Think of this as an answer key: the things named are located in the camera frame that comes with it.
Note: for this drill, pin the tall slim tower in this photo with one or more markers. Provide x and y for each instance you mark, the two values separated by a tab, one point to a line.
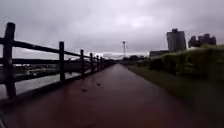
124	50

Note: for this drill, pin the red path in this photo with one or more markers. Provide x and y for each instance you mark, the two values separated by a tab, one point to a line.
113	96

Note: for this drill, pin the low dark building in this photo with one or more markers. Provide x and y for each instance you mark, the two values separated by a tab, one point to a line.
158	53

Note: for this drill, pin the dark wooden fence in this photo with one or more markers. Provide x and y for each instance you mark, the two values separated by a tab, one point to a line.
61	60

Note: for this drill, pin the tall grey building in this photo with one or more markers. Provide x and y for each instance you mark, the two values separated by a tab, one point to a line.
176	41

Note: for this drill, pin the green hedge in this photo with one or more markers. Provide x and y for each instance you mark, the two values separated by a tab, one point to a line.
193	61

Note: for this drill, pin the water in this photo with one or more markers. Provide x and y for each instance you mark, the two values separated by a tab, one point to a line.
33	85

